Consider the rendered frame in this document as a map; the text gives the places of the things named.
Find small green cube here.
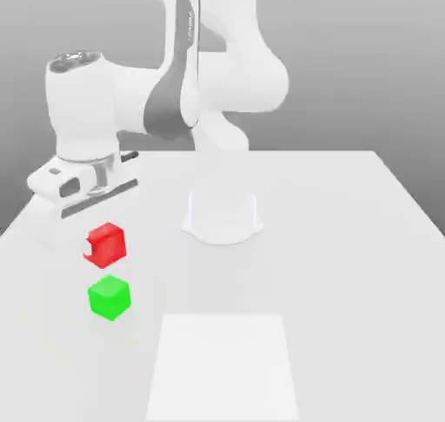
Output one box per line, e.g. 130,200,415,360
87,274,132,322

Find small red cube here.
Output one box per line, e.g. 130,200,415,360
83,221,128,270

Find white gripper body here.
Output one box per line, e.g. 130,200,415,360
50,157,140,220

